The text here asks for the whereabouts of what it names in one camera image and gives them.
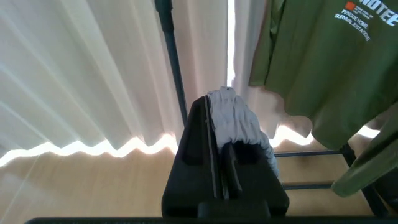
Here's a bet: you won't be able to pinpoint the black clothes rack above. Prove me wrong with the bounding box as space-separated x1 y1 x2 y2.
154 0 390 218

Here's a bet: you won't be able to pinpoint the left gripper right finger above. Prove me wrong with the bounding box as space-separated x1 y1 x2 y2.
217 141 290 218

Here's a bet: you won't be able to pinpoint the beige curtain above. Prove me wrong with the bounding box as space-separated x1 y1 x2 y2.
0 0 315 156

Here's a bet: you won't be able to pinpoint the green long-sleeved shirt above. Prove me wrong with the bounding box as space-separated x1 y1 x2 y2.
248 0 398 198

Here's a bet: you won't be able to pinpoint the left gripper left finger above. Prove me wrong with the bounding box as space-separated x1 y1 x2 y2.
161 95 219 218

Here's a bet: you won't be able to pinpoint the pale grey shorts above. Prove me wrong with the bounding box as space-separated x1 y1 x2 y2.
206 86 280 179

